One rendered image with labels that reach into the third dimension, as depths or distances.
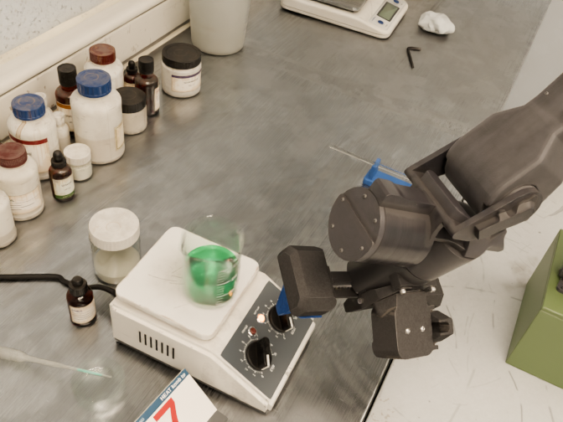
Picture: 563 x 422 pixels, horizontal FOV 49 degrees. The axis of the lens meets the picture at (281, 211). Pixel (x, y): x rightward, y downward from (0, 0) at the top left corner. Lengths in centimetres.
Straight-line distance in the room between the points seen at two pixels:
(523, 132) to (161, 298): 39
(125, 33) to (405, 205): 78
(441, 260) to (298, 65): 78
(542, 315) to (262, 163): 47
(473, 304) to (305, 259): 37
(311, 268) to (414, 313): 10
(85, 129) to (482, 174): 61
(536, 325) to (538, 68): 135
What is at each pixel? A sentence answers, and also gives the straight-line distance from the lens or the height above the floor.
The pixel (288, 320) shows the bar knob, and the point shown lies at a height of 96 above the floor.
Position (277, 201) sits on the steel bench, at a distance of 91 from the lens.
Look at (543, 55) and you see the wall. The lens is 201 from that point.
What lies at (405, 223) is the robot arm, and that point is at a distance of 46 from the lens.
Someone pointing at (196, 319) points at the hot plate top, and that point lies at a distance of 65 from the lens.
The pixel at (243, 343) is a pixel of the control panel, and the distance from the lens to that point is 67.
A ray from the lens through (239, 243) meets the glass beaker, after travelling 63.
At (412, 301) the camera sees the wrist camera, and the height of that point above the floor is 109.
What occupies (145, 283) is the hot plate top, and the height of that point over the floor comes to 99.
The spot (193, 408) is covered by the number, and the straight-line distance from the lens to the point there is 68.
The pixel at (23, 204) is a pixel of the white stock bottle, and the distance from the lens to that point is 87.
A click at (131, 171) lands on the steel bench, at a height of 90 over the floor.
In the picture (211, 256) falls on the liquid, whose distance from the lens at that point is 66.
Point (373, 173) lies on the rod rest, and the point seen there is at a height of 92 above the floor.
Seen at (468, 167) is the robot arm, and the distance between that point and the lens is 49.
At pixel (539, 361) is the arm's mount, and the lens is 80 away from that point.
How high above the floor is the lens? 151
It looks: 43 degrees down
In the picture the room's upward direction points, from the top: 9 degrees clockwise
